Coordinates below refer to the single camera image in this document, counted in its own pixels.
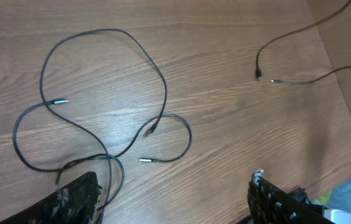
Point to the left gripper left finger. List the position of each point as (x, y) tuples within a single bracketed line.
[(75, 203)]

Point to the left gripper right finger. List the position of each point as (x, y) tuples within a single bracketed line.
[(270, 205)]

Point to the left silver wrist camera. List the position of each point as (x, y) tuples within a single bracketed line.
[(338, 216)]

